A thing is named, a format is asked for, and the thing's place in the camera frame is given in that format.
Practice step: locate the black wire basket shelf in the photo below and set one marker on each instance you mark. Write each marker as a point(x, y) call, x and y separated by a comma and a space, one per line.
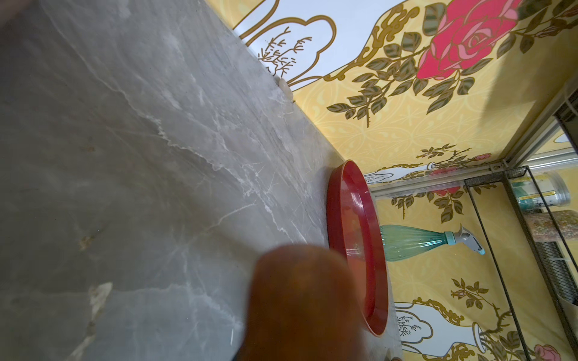
point(505, 177)

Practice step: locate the red round tray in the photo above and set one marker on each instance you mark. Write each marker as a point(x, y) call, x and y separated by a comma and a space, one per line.
point(353, 232)

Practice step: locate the green spray bottle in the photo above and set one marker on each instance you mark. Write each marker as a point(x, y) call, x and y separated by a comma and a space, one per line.
point(401, 243)

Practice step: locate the spice jar white lid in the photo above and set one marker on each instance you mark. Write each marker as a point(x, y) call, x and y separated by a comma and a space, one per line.
point(544, 228)

